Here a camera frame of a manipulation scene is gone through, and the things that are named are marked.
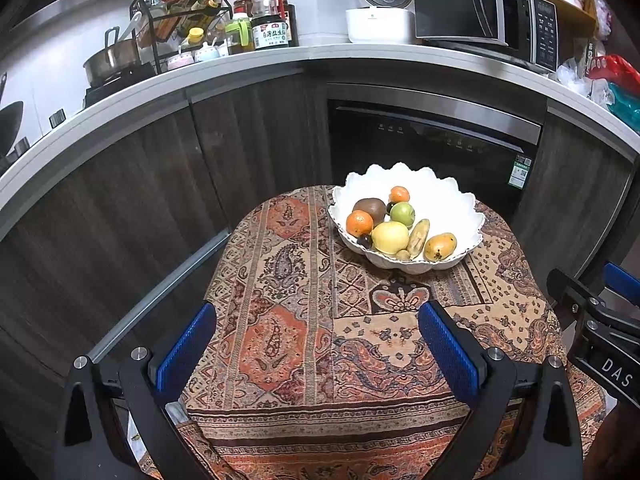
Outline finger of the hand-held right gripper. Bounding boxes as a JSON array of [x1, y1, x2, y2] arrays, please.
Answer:
[[547, 269, 640, 342], [603, 262, 640, 321]]

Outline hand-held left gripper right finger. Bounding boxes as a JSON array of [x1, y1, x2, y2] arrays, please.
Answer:
[[417, 301, 586, 480]]

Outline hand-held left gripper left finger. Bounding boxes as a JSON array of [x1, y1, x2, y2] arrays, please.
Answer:
[[52, 302, 218, 480]]

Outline yellow mango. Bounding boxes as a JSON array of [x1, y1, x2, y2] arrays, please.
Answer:
[[424, 232, 458, 262]]

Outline yellow banana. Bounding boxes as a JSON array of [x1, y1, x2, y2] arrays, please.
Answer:
[[406, 218, 431, 259]]

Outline large yellow citrus fruit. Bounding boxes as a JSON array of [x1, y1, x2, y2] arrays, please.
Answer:
[[371, 221, 410, 254]]

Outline white scalloped bowl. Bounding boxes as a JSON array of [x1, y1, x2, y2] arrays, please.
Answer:
[[327, 162, 487, 275]]

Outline grey metal kick strip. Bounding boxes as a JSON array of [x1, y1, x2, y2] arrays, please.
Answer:
[[87, 232, 232, 362]]

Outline dark wood cabinet door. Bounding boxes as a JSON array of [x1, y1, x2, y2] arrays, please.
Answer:
[[0, 102, 231, 411], [510, 110, 638, 283], [189, 72, 332, 233]]

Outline patterned paisley tablecloth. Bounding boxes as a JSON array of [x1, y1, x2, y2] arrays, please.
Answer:
[[127, 185, 608, 480]]

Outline green white label sticker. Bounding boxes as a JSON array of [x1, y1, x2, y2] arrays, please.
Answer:
[[509, 156, 533, 190]]

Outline green apple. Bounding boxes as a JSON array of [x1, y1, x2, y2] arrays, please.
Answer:
[[390, 202, 416, 227]]

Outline brown kiwi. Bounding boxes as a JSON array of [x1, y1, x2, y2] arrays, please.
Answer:
[[352, 198, 387, 224]]

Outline teal plastic bag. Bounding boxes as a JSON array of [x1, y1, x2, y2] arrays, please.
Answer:
[[607, 82, 640, 133]]

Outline red plastic bag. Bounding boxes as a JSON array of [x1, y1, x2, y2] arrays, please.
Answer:
[[589, 54, 640, 96]]

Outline white plastic bags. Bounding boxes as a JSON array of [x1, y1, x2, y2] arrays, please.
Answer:
[[550, 57, 610, 107]]

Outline black built-in dishwasher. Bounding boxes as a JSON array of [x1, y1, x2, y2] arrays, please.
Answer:
[[325, 82, 546, 211]]

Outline black gas stove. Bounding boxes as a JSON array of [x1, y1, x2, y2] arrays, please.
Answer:
[[82, 62, 156, 109]]

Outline black wok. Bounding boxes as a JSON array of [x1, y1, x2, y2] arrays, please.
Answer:
[[0, 101, 25, 159]]

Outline steel cooking pot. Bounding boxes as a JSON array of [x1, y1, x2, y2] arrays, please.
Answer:
[[82, 27, 143, 86]]

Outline black microwave oven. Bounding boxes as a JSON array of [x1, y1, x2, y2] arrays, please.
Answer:
[[411, 0, 560, 73]]

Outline grey kitchen countertop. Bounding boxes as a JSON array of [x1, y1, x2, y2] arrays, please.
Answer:
[[0, 42, 640, 216]]

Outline green lid glass jar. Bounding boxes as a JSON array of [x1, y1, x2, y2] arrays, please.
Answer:
[[225, 15, 256, 55]]

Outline large soy sauce bottle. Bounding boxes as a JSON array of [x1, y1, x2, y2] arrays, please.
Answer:
[[250, 0, 293, 51]]

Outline white rice cooker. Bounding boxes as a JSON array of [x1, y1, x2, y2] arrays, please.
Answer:
[[345, 0, 417, 45]]

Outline dark glass bottle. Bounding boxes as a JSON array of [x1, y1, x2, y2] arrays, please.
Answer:
[[277, 0, 300, 47]]

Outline black wire spice rack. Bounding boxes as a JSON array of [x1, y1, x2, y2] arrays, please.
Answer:
[[129, 0, 233, 74]]

